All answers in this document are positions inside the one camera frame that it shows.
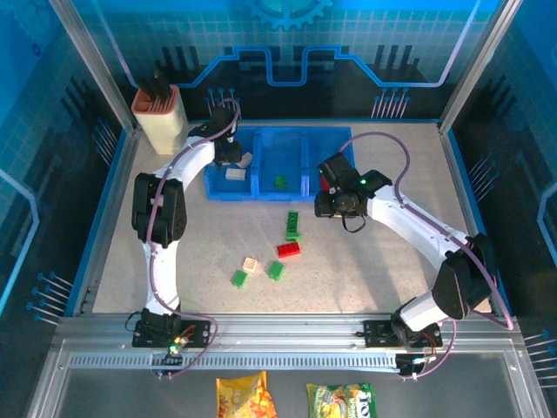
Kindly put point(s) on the small peach white lego brick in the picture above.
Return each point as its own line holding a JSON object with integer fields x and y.
{"x": 250, "y": 264}

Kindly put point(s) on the clear transparent lego brick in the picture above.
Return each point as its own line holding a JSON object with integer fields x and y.
{"x": 260, "y": 271}

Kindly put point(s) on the aluminium frame post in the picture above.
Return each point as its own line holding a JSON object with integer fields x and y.
{"x": 478, "y": 65}
{"x": 96, "y": 65}

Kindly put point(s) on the yellow snack bag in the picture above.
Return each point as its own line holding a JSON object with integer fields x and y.
{"x": 243, "y": 396}

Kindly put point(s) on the small green lego brick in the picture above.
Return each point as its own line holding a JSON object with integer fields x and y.
{"x": 280, "y": 182}
{"x": 239, "y": 278}

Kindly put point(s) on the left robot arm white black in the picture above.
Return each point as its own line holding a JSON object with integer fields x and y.
{"x": 165, "y": 209}

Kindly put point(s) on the green snack bag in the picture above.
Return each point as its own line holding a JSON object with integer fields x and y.
{"x": 339, "y": 402}

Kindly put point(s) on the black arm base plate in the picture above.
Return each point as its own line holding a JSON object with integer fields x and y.
{"x": 376, "y": 333}
{"x": 198, "y": 333}

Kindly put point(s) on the wide white lego brick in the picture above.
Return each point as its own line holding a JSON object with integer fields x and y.
{"x": 235, "y": 174}

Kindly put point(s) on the long red lego brick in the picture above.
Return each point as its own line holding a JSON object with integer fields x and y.
{"x": 288, "y": 249}

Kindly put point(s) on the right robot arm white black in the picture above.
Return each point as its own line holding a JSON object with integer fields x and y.
{"x": 418, "y": 226}

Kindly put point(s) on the beige utensil holder terracotta rim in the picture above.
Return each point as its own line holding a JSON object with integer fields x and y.
{"x": 159, "y": 122}

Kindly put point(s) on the long green lego brick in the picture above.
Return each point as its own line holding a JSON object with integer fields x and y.
{"x": 293, "y": 224}

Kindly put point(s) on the aluminium frame rail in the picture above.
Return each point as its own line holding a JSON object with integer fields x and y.
{"x": 287, "y": 331}

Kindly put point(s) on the long white lego brick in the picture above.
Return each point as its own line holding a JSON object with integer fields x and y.
{"x": 246, "y": 160}

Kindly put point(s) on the blue three-compartment bin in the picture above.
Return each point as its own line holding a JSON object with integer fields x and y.
{"x": 278, "y": 148}

